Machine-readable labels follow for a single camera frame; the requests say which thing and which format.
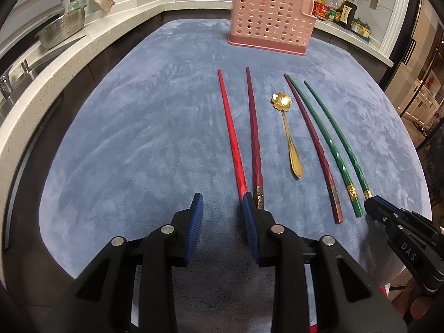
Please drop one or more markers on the green dish soap bottle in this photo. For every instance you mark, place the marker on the green dish soap bottle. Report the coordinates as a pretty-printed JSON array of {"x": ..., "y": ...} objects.
[{"x": 73, "y": 5}]

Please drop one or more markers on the dark soy sauce bottle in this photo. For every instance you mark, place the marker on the dark soy sauce bottle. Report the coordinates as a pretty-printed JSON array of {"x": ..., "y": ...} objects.
[{"x": 345, "y": 14}]

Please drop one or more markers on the red instant noodle cup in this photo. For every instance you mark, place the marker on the red instant noodle cup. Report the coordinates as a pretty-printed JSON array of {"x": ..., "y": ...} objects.
[{"x": 321, "y": 11}]

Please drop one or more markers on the white kitchen countertop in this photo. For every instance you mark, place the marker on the white kitchen countertop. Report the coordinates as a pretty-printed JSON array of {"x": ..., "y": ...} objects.
[{"x": 101, "y": 31}]

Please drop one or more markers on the bright red chopstick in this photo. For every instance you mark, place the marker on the bright red chopstick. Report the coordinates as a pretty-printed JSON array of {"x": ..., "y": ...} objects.
[{"x": 237, "y": 159}]

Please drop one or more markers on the steel colander bowl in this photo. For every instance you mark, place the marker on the steel colander bowl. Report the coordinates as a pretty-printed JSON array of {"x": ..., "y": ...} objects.
[{"x": 62, "y": 28}]

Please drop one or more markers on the spice jar rack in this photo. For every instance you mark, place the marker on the spice jar rack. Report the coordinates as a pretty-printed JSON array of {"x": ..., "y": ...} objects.
[{"x": 360, "y": 28}]

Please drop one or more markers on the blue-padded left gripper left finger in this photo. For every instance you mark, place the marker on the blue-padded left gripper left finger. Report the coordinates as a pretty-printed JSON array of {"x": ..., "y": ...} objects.
[{"x": 127, "y": 287}]

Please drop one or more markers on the small green-cap jar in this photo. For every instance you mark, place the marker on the small green-cap jar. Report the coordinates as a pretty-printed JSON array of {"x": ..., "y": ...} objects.
[{"x": 332, "y": 15}]

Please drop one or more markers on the chrome faucet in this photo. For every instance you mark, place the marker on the chrome faucet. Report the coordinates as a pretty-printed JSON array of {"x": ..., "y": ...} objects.
[{"x": 6, "y": 87}]

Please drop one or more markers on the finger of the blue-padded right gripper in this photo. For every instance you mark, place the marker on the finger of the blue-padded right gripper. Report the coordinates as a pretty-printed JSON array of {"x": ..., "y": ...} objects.
[{"x": 384, "y": 205}]

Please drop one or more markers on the pink perforated utensil holder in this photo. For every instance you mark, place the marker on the pink perforated utensil holder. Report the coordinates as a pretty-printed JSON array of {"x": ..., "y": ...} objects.
[{"x": 275, "y": 25}]

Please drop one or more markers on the dark red chopstick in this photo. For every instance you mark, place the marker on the dark red chopstick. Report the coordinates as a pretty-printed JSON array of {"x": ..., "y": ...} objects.
[
  {"x": 255, "y": 146},
  {"x": 329, "y": 180}
]

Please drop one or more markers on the green chopstick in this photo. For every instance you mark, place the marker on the green chopstick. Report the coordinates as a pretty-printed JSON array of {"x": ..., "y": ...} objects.
[
  {"x": 355, "y": 163},
  {"x": 358, "y": 210}
]

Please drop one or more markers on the gold flower spoon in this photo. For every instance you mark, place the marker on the gold flower spoon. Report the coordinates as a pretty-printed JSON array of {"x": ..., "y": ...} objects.
[{"x": 282, "y": 103}]

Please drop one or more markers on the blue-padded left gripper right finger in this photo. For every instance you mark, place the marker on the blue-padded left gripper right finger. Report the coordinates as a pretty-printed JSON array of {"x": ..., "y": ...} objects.
[{"x": 346, "y": 299}]

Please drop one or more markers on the blue-grey table cloth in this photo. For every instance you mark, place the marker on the blue-grey table cloth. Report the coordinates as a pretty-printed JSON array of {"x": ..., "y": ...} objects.
[{"x": 153, "y": 133}]

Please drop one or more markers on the steel kitchen sink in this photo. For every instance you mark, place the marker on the steel kitchen sink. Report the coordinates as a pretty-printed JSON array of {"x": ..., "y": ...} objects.
[{"x": 29, "y": 73}]

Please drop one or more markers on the clear plastic bottle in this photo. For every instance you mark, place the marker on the clear plastic bottle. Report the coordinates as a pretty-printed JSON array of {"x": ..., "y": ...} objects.
[{"x": 334, "y": 4}]

